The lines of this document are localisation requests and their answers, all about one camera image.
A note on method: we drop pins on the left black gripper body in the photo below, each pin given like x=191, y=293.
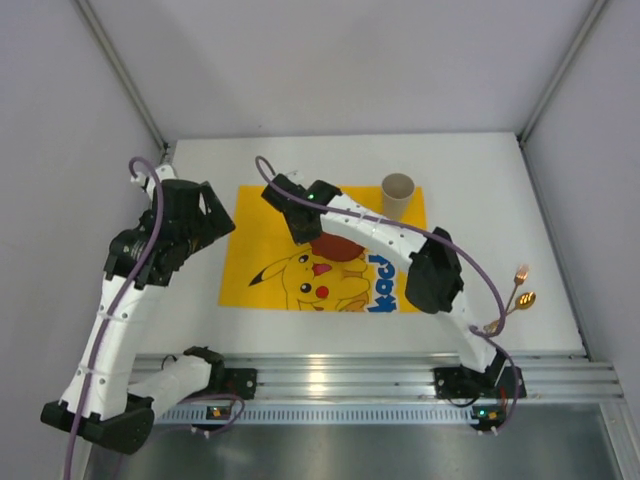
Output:
x=211, y=220

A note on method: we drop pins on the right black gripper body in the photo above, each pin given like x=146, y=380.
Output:
x=302, y=226

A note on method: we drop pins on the red-brown plastic plate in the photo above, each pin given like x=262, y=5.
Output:
x=335, y=248

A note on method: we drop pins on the yellow pikachu placemat cloth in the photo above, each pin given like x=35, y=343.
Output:
x=265, y=269

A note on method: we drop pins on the beige paper cup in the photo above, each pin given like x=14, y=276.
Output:
x=397, y=191

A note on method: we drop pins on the gold fork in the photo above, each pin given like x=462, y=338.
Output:
x=518, y=280

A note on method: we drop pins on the gold spoon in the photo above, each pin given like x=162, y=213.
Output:
x=523, y=302

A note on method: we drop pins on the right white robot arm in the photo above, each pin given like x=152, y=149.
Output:
x=338, y=229

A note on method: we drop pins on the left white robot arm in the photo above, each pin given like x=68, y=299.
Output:
x=101, y=405

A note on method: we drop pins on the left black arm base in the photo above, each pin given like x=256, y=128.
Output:
x=241, y=382

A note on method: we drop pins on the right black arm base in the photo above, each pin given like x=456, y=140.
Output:
x=461, y=383

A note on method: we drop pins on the aluminium mounting rail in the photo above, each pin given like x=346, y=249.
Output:
x=410, y=377

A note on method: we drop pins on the slotted grey cable duct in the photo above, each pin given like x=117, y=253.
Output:
x=255, y=413

